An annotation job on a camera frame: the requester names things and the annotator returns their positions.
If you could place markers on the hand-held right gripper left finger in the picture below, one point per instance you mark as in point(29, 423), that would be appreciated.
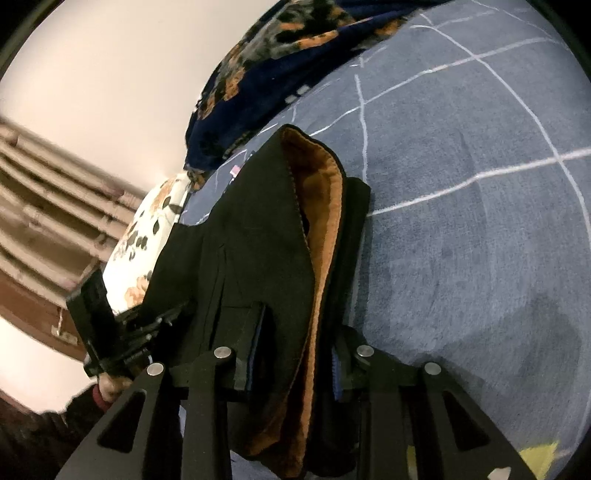
point(244, 360)

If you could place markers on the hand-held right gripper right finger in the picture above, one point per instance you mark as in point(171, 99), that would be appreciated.
point(340, 378)

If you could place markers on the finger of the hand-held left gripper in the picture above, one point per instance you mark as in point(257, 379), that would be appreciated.
point(134, 350)
point(152, 318)

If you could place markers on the black pants with orange lining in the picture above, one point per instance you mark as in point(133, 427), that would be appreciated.
point(258, 230)

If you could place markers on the person's left forearm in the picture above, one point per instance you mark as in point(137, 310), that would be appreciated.
point(51, 438)

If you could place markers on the person's left hand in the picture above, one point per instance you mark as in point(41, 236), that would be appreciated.
point(113, 386)

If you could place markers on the white floral cloth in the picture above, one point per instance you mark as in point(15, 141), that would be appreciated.
point(138, 244)

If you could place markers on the wooden slatted panel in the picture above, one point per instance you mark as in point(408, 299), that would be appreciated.
point(46, 198)

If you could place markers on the blue checked blanket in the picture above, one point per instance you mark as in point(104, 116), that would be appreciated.
point(461, 254)

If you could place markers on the yellow cloth patch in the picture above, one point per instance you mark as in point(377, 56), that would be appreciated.
point(540, 461)

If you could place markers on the navy floral cloth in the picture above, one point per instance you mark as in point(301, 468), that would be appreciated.
point(258, 69)

